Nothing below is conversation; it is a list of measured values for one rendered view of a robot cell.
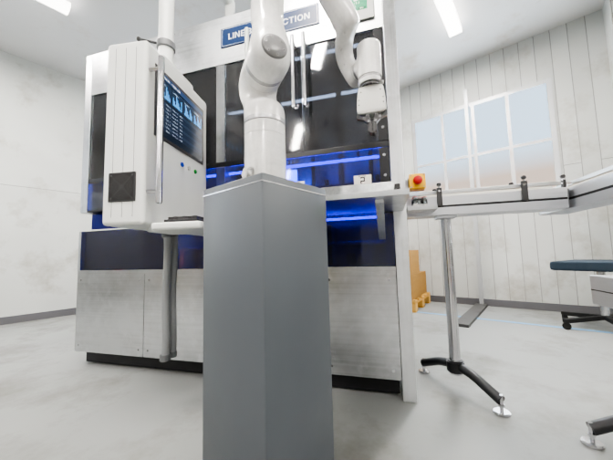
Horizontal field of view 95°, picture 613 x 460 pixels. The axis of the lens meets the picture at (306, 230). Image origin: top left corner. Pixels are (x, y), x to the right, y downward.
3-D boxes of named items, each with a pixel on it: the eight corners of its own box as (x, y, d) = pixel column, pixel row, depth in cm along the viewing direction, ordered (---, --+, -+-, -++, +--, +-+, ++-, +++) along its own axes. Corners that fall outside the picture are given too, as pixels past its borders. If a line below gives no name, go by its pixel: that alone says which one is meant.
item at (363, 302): (181, 326, 276) (182, 236, 283) (404, 337, 220) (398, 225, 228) (73, 365, 180) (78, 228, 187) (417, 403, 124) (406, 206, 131)
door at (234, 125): (226, 162, 162) (225, 65, 167) (303, 151, 149) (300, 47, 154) (225, 162, 162) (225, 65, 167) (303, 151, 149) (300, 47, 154)
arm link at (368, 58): (352, 84, 104) (367, 69, 95) (350, 50, 105) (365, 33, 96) (370, 89, 107) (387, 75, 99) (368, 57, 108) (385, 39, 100)
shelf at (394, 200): (271, 221, 159) (271, 217, 159) (401, 213, 140) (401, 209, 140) (223, 208, 112) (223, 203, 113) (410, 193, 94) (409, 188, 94)
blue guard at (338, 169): (88, 210, 188) (88, 183, 189) (390, 182, 135) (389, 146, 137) (87, 210, 187) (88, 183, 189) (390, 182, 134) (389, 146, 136)
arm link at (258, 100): (249, 114, 75) (248, 30, 77) (236, 140, 92) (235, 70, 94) (291, 121, 80) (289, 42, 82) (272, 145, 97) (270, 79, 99)
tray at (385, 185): (337, 210, 137) (336, 203, 137) (392, 205, 130) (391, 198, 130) (320, 196, 105) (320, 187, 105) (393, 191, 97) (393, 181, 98)
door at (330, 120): (304, 151, 149) (301, 47, 154) (389, 141, 138) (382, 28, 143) (304, 151, 149) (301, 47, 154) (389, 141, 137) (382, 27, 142)
